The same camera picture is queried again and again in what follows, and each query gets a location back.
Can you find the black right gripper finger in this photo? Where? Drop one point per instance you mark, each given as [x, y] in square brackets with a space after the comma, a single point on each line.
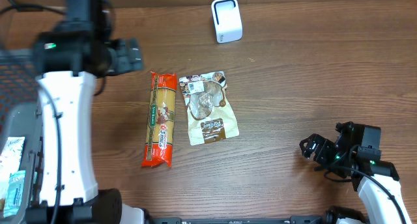
[306, 146]
[316, 139]

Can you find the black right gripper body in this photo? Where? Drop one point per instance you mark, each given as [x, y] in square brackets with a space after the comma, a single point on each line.
[328, 155]

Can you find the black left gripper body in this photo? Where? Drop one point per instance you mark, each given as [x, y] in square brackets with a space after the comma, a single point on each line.
[122, 60]

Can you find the orange spaghetti pasta pack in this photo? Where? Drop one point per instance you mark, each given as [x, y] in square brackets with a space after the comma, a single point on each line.
[161, 120]

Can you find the beige brown snack pouch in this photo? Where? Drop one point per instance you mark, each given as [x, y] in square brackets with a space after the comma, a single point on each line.
[210, 115]

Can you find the white leaf print tube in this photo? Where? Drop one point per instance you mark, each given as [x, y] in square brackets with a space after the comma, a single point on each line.
[10, 161]

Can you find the teal wet wipes pack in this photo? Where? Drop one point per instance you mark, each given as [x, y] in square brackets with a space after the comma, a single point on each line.
[14, 195]

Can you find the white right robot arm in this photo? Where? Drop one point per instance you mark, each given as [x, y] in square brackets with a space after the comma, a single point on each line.
[355, 157]

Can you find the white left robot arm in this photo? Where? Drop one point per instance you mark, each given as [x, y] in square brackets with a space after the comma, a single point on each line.
[69, 63]

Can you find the white barcode scanner stand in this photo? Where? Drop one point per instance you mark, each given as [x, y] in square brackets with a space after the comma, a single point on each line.
[227, 20]

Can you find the dark grey plastic basket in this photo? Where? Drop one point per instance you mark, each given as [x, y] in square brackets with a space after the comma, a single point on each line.
[21, 118]

